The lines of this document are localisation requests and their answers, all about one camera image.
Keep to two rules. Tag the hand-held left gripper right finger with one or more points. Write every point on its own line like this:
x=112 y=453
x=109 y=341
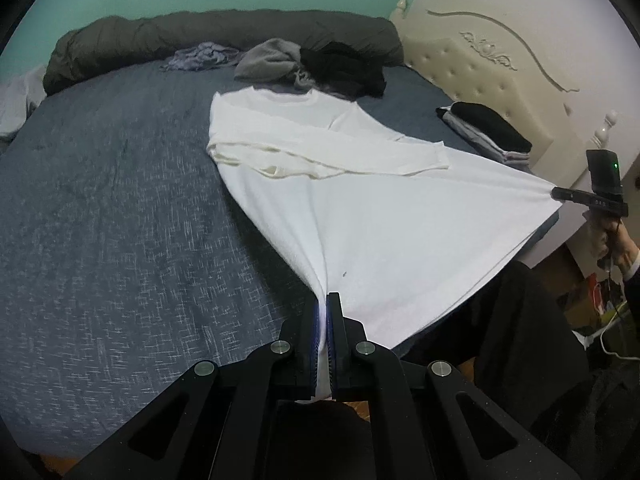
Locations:
x=345 y=355

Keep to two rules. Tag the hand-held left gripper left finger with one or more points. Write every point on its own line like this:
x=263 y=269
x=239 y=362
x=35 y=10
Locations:
x=307 y=350

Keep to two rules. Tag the cream tufted headboard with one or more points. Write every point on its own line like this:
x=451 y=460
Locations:
x=500 y=70

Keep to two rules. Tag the cream bed post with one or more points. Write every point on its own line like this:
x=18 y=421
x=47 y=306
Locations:
x=605 y=132
x=400 y=7

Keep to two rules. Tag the grey sweater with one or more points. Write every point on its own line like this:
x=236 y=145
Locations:
x=270 y=62

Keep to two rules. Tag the white long-sleeve shirt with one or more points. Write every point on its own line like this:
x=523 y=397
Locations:
x=390 y=220

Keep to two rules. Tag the black folded garment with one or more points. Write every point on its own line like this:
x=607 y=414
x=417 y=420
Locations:
x=490 y=122

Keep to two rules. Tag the grey white folded garment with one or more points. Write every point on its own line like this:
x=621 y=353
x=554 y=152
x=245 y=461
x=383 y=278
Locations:
x=475 y=140

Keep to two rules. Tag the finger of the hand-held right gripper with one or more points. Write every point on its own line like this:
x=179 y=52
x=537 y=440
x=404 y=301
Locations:
x=565 y=195

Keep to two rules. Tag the dark grey rolled duvet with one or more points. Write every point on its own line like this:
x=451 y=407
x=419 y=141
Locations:
x=200 y=35

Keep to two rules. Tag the purple-blue crumpled garment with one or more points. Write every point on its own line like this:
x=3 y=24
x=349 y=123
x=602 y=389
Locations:
x=200 y=57

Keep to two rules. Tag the light grey pillow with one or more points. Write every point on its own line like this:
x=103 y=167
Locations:
x=17 y=100

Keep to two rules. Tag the person's right hand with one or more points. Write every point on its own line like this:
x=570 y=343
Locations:
x=624 y=250

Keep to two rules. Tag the person's right forearm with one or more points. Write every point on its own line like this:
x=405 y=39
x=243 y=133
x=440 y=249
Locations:
x=632 y=272

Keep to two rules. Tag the black crumpled garment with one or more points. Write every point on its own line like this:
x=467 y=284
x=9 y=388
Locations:
x=345 y=70

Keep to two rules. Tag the person's dark trousers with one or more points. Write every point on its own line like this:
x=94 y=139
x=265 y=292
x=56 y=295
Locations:
x=525 y=340

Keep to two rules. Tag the red dark object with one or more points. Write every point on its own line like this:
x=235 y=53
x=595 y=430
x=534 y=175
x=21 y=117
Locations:
x=597 y=295

